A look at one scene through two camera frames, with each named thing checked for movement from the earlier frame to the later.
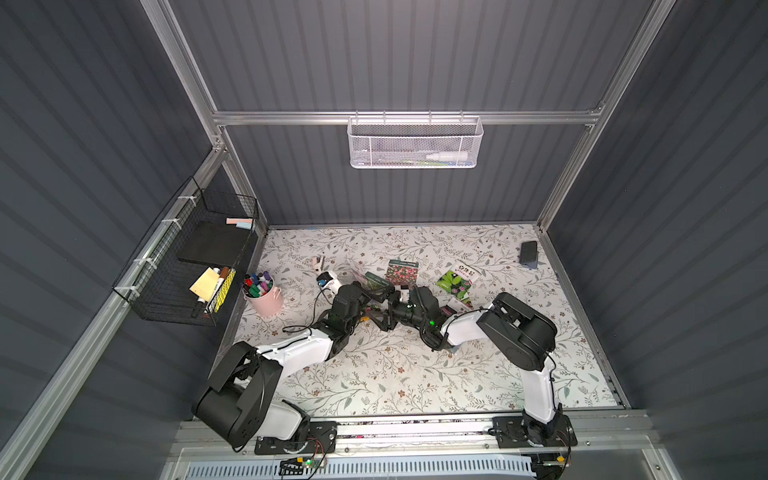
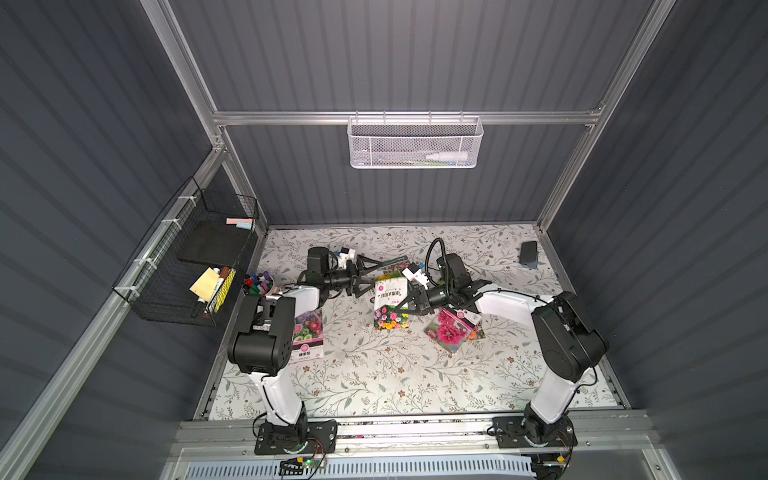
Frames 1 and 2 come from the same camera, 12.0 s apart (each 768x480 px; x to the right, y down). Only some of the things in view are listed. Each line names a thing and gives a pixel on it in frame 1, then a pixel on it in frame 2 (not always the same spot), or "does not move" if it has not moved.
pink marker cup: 260,288 does not move
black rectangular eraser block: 529,254 does not move
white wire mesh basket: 414,142 does not move
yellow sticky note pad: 205,285 does not move
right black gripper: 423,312 → 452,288
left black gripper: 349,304 → 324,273
